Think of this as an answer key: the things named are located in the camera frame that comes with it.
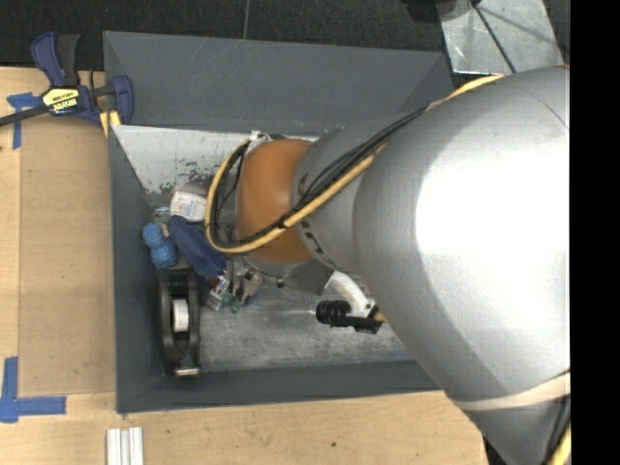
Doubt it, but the black tape dispenser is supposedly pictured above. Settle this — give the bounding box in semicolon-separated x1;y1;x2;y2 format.
155;264;203;380

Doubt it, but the light blue fuzzy toy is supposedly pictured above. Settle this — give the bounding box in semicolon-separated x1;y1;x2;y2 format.
141;222;179;270

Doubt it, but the white plastic bottle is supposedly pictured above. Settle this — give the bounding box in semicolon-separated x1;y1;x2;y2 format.
169;180;211;224

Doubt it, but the pale wood flat board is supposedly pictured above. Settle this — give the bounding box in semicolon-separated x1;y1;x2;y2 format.
16;108;118;399

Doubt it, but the grey metal bin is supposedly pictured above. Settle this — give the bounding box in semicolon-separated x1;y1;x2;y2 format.
101;30;457;415

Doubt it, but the black cylinder on white bracket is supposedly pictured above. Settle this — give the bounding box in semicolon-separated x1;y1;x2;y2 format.
315;269;385;336

